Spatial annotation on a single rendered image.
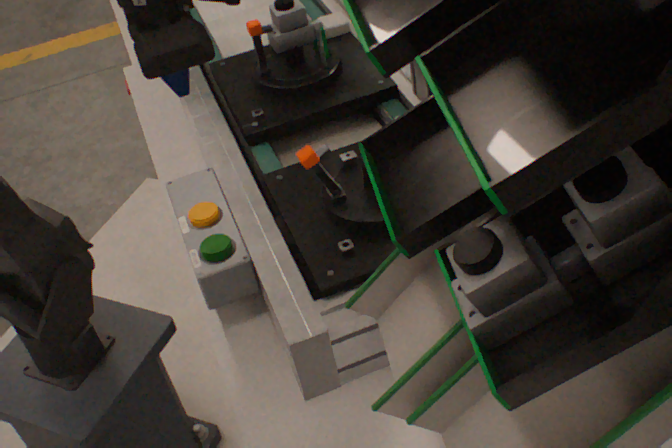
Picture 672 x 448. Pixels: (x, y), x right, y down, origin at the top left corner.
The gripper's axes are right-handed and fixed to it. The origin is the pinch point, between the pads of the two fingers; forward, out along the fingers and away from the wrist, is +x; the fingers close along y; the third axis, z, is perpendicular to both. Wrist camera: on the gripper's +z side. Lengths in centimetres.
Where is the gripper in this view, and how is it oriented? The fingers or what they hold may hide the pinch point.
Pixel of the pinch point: (174, 63)
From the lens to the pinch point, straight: 77.5
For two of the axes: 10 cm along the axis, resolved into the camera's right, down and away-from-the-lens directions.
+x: 1.5, 7.6, 6.4
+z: 9.3, -3.3, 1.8
